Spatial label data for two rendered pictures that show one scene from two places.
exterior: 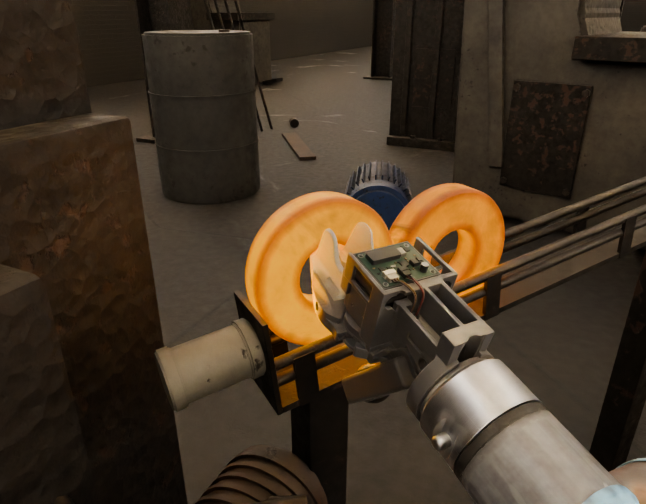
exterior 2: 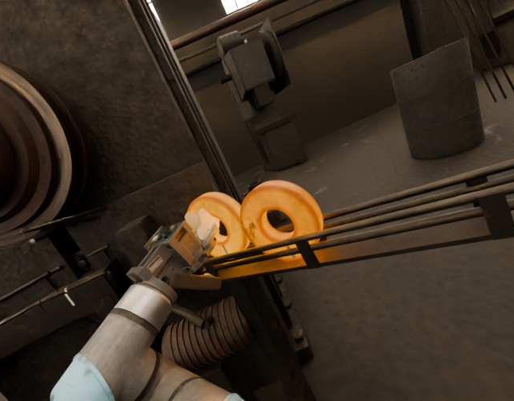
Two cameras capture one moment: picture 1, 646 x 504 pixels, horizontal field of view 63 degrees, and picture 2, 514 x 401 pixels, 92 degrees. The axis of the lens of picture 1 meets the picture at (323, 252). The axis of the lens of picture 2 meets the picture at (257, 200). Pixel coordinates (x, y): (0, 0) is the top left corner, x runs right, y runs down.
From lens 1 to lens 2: 62 cm
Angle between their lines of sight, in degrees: 60
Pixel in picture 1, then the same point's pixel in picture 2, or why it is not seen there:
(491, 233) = (298, 212)
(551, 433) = (106, 325)
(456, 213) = (262, 200)
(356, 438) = (438, 327)
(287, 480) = (223, 313)
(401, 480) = (453, 371)
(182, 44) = (408, 69)
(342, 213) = (206, 203)
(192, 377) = not seen: hidden behind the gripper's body
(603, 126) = not seen: outside the picture
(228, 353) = not seen: hidden behind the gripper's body
